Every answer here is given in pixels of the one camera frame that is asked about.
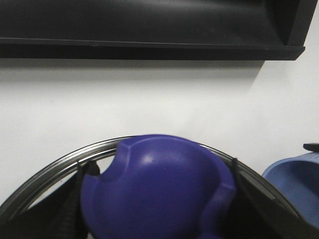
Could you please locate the light blue ribbed cup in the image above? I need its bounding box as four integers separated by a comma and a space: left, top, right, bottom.
262, 152, 319, 228

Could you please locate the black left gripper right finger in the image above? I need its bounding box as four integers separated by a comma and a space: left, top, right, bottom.
225, 158, 319, 239

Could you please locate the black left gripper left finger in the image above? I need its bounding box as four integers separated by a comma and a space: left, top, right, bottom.
0, 161, 100, 239

